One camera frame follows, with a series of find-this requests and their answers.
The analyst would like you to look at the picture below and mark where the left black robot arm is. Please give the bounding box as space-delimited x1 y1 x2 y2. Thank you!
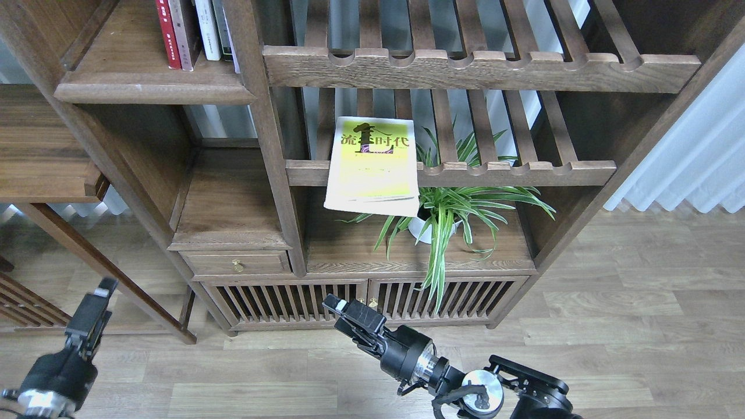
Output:
2 278 119 418

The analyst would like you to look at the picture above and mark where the dark wooden bookshelf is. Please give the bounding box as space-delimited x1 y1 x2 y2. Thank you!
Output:
2 1 743 332

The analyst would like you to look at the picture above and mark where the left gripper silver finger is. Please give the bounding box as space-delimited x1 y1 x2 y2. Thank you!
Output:
65 278 119 350

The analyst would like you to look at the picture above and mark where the yellow green cover book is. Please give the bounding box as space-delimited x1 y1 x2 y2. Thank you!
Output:
324 116 420 217

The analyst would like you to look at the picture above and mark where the pale purple upright book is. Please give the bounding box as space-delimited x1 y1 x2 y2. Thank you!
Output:
223 1 240 74

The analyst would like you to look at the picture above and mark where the dark maroon cover book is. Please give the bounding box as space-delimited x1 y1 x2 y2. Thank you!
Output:
168 0 202 72

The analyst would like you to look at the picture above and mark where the white upright book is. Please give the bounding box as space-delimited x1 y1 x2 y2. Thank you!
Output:
194 0 222 61

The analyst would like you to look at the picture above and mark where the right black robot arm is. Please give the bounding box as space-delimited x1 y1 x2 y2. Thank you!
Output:
324 294 576 418

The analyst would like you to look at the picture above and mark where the white curtain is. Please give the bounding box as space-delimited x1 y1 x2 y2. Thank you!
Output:
604 47 744 213

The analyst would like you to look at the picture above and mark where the red cover book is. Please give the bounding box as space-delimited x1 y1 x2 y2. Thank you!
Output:
156 0 182 70

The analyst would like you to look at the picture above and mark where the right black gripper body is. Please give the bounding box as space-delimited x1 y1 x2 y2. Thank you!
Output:
356 325 436 382

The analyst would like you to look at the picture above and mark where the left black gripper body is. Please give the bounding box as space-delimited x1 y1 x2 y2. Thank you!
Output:
19 346 98 408

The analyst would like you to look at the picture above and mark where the dark upright book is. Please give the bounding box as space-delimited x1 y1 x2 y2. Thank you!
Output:
212 0 233 62

